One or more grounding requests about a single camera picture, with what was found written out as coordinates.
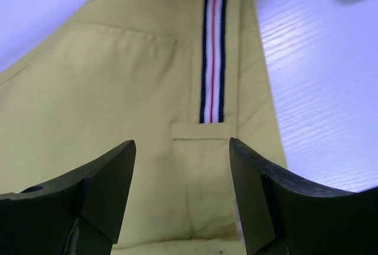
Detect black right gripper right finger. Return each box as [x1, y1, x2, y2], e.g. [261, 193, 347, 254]
[229, 138, 377, 254]

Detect yellow-green trousers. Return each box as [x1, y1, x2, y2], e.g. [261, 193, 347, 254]
[1, 0, 286, 254]

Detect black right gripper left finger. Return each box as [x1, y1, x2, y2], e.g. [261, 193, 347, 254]
[1, 140, 136, 255]

